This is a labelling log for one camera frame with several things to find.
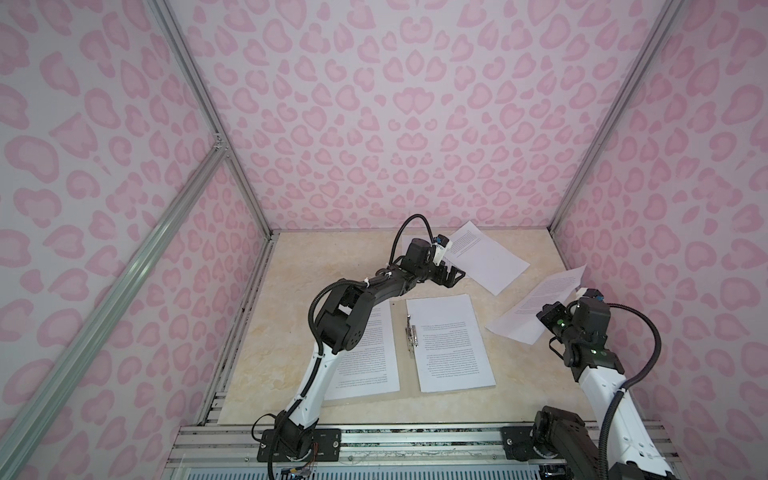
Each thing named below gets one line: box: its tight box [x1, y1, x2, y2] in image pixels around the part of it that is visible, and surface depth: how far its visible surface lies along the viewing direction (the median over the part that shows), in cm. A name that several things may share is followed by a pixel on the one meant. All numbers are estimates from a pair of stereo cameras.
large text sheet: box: [324, 299, 400, 401], surface depth 88 cm
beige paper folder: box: [320, 294, 496, 407], surface depth 89 cm
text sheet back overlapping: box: [444, 221, 531, 296], surface depth 116 cm
